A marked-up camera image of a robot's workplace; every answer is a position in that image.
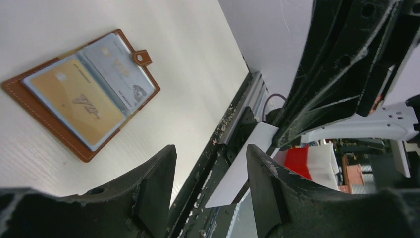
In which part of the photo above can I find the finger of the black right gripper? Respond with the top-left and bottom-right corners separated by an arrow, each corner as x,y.
272,0 -> 420,148

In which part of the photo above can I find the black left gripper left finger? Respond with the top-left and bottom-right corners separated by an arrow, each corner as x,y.
0,145 -> 177,238

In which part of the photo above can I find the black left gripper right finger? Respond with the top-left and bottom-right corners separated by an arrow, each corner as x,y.
246,144 -> 420,238

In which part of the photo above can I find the white card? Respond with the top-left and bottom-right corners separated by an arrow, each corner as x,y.
205,122 -> 278,208

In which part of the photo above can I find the brown leather card holder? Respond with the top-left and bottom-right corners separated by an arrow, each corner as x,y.
1,29 -> 160,163

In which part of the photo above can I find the yellow card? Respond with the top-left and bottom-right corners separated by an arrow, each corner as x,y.
23,57 -> 126,151

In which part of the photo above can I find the silver VIP card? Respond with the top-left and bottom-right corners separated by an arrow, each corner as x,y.
79,33 -> 157,115

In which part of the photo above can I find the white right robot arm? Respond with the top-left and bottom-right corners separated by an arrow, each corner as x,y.
272,0 -> 420,148

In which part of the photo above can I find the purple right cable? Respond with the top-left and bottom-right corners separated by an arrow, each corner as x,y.
262,93 -> 288,122

